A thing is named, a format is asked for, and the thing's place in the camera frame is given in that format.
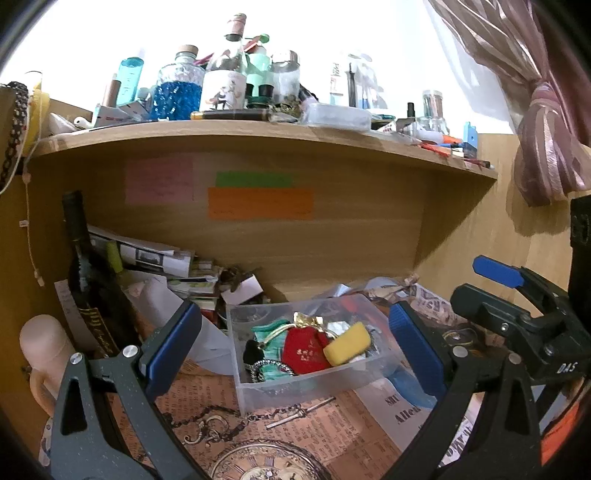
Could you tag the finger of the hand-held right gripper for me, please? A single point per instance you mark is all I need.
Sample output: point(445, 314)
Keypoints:
point(485, 307)
point(498, 272)

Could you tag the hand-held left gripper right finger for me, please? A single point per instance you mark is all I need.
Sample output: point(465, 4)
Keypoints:
point(415, 350)

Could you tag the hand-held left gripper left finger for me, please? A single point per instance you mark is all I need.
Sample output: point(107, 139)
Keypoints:
point(173, 344)

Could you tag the yellow sponge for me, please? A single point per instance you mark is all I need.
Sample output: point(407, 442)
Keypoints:
point(348, 344)

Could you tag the silver shiny pouch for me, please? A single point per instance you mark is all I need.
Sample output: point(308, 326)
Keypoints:
point(337, 328)

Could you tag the green striped cloth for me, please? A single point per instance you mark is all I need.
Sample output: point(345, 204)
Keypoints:
point(272, 337)

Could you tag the red pouch with gold clasp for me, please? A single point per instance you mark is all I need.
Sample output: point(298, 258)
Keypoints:
point(304, 353)

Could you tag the clear plastic storage box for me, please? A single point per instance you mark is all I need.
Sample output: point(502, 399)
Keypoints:
point(300, 387)

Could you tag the white paper sheet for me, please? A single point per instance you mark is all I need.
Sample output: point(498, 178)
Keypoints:
point(152, 300)

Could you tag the stack of booklets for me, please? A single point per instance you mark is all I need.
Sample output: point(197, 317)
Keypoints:
point(196, 284)

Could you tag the clear plastic bag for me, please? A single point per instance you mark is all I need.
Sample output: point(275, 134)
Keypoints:
point(369, 288)

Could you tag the small glass bowl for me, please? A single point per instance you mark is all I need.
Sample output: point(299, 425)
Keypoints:
point(251, 314)

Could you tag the pile of papers and boxes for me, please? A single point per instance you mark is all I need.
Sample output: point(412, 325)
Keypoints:
point(147, 256)

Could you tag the small white card box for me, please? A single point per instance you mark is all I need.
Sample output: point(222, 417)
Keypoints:
point(247, 288)

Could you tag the dark wine bottle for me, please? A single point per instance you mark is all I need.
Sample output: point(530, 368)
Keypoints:
point(90, 286)

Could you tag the pale pink mug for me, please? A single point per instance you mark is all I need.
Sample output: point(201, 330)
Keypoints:
point(44, 346)

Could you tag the wooden shelf unit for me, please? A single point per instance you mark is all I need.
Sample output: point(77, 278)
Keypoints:
point(360, 230)

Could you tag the small blue plastic box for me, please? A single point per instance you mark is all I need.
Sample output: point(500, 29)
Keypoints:
point(471, 141)

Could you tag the orange markers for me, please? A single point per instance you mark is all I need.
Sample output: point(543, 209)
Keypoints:
point(441, 145)

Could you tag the vintage newspaper print table cover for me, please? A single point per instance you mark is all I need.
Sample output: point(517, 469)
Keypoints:
point(286, 443)

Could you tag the pink sticky note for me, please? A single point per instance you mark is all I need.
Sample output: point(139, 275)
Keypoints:
point(159, 181)

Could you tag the orange sticky note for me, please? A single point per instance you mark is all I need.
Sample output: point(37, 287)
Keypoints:
point(261, 203)

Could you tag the glass jar with sticks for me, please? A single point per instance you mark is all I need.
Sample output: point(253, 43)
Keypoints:
point(432, 106)

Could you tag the black nail polish bottle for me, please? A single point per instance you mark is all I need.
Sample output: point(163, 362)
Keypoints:
point(410, 111)

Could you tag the green sticky note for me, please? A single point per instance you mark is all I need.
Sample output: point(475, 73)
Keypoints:
point(254, 179)

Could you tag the pink striped curtain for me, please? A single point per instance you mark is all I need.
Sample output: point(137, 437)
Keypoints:
point(521, 69)

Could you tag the flat clear plastic case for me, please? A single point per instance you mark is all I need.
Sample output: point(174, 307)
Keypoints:
point(334, 115)

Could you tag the white box with red print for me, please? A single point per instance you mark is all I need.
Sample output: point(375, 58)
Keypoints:
point(120, 115)

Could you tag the dark brown pen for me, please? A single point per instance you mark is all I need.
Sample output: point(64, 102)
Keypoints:
point(231, 115)

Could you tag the white blister pack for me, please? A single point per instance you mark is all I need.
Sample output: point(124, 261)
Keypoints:
point(341, 83)

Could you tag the glass bottle with blue liquid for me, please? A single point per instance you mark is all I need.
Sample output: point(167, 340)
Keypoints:
point(178, 94)

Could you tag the tall clear illustrated bottle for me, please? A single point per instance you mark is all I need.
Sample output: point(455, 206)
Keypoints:
point(224, 90)

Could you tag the cardboard tube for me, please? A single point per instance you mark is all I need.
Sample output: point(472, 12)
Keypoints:
point(111, 92)

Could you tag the turquoise plastic bottle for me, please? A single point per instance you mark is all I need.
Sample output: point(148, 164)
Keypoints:
point(129, 83)

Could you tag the yellow plastic object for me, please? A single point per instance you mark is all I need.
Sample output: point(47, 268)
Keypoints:
point(40, 113)

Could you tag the black lace band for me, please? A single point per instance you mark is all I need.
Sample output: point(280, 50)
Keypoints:
point(16, 124)

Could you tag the mint green bottle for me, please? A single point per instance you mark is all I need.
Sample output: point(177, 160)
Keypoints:
point(257, 69)

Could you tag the clear jar with silver lid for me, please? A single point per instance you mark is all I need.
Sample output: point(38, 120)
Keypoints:
point(285, 78)

